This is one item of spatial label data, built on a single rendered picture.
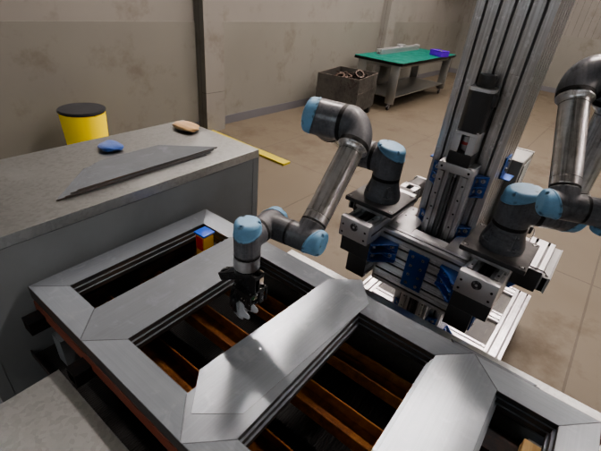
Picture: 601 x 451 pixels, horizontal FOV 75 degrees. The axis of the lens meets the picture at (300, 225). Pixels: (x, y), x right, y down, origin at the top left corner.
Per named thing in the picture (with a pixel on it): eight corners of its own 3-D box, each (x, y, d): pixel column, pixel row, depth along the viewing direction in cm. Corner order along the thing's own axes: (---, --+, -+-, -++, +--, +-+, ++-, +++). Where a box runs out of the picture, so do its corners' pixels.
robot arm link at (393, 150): (395, 183, 154) (402, 151, 147) (364, 174, 159) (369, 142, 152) (404, 174, 163) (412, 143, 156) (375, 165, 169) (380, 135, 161)
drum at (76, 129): (104, 159, 418) (92, 100, 385) (123, 171, 398) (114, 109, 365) (63, 169, 390) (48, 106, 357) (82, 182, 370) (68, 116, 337)
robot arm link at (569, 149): (569, 40, 107) (549, 210, 98) (613, 45, 105) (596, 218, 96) (548, 65, 118) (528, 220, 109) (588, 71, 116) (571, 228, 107)
